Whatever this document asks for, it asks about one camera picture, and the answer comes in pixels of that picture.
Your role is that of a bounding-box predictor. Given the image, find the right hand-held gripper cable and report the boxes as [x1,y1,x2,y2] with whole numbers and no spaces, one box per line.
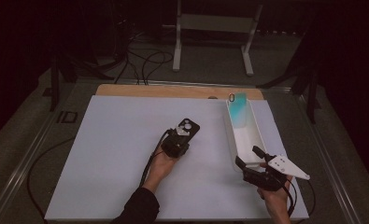
[283,178,298,218]

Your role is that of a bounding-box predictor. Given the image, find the left hand-held gripper cable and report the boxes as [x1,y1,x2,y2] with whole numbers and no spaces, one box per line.
[139,130,171,188]

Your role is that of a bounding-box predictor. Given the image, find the white plastic bin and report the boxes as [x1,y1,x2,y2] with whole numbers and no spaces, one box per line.
[224,97,270,172]

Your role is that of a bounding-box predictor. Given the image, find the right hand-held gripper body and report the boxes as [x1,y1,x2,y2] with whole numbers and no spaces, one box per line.
[242,154,311,192]

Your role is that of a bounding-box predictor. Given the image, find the person's left hand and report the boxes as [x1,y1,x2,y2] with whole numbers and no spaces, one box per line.
[142,148,182,194]

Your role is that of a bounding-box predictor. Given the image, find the metal floor frame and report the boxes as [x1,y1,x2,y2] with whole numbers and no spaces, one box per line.
[0,77,363,224]

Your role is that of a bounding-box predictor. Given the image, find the black floor cable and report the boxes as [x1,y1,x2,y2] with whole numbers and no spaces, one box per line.
[113,31,143,85]
[26,136,76,220]
[305,180,317,217]
[140,50,175,86]

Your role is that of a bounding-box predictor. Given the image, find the person's right hand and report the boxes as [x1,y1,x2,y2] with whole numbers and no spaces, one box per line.
[256,176,294,224]

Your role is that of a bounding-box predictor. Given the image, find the iridescent gradient phone case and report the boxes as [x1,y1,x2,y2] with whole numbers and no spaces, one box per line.
[228,91,248,129]

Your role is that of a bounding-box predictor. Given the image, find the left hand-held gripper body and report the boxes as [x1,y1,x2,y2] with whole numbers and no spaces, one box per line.
[161,125,192,159]

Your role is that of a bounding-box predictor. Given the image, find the white table board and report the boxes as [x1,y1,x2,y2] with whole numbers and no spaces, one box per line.
[44,94,310,222]

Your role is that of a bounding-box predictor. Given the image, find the hand-held gripper cable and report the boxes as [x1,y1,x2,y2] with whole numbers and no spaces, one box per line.
[139,130,171,188]
[283,178,298,218]

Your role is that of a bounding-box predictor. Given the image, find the black phone case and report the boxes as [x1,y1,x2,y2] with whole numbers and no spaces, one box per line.
[176,118,201,138]

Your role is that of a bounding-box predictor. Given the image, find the black stand legs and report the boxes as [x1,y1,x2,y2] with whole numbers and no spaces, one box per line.
[256,59,322,125]
[50,55,115,113]

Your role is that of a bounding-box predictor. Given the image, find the white metal stand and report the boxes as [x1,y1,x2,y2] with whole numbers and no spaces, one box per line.
[163,0,264,77]

